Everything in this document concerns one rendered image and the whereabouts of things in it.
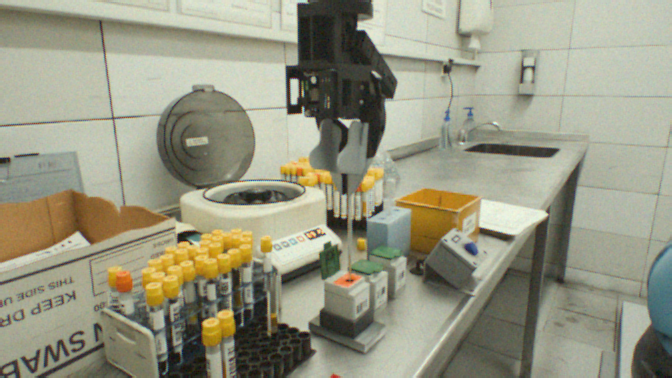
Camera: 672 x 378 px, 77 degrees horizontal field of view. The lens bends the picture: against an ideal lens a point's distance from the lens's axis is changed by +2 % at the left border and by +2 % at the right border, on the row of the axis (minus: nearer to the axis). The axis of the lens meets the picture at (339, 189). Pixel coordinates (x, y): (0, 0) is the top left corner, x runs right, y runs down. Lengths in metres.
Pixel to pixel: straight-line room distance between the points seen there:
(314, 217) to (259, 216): 0.13
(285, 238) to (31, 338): 0.39
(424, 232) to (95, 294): 0.56
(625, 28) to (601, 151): 0.66
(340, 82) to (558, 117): 2.49
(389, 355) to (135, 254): 0.34
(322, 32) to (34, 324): 0.43
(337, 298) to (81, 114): 0.60
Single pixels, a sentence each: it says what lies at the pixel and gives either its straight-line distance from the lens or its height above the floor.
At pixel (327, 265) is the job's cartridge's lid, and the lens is 0.56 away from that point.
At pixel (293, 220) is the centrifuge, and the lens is 0.78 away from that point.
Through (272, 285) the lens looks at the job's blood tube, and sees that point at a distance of 0.52.
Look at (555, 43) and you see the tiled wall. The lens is 2.87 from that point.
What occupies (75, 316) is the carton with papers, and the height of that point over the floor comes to 0.94.
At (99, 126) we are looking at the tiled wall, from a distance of 0.94.
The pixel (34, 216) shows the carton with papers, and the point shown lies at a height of 0.99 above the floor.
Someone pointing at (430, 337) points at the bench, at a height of 0.88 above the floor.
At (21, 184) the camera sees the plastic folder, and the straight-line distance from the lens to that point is 0.86.
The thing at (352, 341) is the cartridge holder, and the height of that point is 0.89.
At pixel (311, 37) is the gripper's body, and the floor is 1.25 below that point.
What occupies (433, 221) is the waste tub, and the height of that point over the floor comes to 0.95.
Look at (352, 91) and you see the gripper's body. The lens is 0.44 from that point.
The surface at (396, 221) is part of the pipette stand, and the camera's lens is 0.74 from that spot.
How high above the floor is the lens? 1.20
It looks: 14 degrees down
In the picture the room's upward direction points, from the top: straight up
